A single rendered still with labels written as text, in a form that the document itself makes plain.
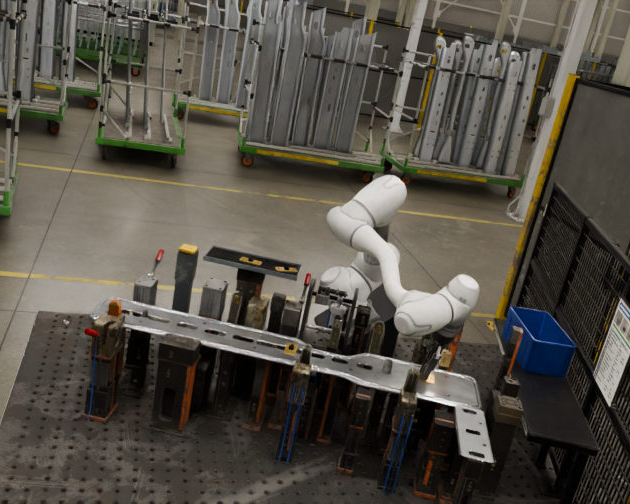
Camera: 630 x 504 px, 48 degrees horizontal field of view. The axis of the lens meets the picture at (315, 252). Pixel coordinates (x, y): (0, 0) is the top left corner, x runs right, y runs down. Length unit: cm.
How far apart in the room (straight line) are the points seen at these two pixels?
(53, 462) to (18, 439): 16
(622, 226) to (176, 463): 318
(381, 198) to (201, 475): 113
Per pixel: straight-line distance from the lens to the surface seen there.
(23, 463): 237
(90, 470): 234
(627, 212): 464
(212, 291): 259
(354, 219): 253
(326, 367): 242
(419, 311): 209
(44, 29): 1156
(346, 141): 965
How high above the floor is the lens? 215
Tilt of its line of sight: 19 degrees down
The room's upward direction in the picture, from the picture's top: 11 degrees clockwise
